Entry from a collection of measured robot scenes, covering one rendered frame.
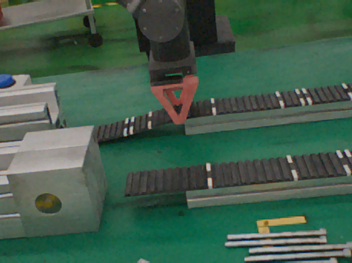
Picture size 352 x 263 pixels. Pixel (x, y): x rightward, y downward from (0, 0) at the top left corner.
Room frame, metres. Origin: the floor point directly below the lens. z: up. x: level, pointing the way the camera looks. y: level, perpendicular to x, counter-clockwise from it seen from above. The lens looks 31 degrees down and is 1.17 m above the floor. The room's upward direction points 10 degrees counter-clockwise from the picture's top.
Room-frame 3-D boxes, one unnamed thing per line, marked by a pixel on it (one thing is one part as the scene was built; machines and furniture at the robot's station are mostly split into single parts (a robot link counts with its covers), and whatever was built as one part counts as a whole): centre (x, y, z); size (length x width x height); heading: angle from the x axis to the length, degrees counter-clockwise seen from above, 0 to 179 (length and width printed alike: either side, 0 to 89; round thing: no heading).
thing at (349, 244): (0.42, -0.14, 0.78); 0.11 x 0.01 x 0.01; 78
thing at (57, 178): (0.58, 0.11, 0.83); 0.12 x 0.09 x 0.10; 173
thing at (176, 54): (0.74, -0.06, 0.92); 0.10 x 0.07 x 0.07; 173
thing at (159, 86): (0.72, -0.05, 0.85); 0.07 x 0.07 x 0.09; 83
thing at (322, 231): (0.45, -0.12, 0.78); 0.11 x 0.01 x 0.01; 79
